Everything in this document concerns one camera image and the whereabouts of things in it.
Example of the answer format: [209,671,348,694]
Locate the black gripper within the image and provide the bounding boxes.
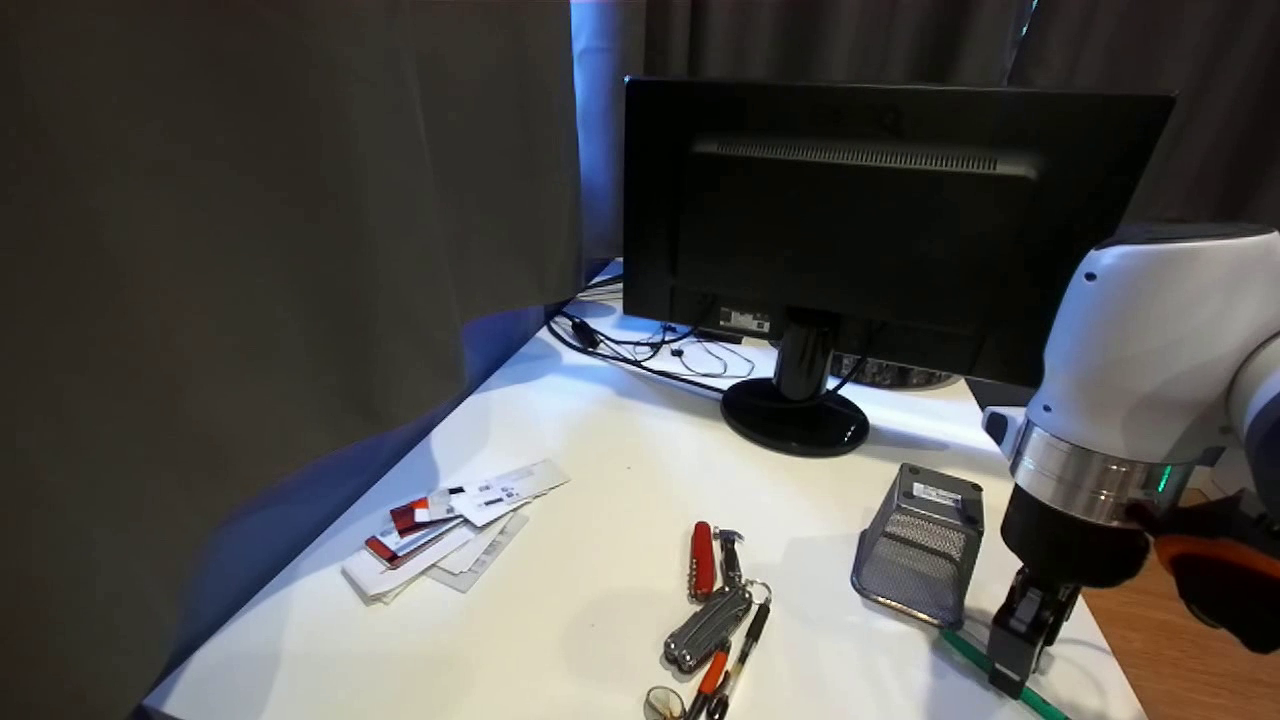
[982,479,1152,702]

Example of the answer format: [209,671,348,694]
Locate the green pen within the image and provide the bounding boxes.
[935,627,1073,720]

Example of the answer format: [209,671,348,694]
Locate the black pen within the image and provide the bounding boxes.
[721,596,775,709]

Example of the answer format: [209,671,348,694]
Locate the grey plastic tray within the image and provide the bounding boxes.
[846,459,987,634]

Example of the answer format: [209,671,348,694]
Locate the orange black object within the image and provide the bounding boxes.
[1124,483,1280,655]

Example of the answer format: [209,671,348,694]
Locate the black key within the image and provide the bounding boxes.
[717,528,747,594]

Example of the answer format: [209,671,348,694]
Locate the black round monitor stand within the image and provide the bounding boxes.
[721,309,872,459]

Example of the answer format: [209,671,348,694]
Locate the red pocket knife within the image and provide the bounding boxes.
[683,517,723,602]

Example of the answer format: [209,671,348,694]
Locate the black computer monitor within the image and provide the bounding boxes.
[621,74,1179,394]

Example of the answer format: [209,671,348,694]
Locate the white red packaged item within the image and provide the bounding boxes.
[338,509,531,610]

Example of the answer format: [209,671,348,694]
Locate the red and white card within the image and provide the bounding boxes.
[364,488,473,568]

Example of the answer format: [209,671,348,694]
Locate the grey curtain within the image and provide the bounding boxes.
[0,0,583,720]

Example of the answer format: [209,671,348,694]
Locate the orange handled pliers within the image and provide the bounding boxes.
[681,645,741,720]

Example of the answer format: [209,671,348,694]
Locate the black cable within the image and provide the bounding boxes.
[545,273,775,401]

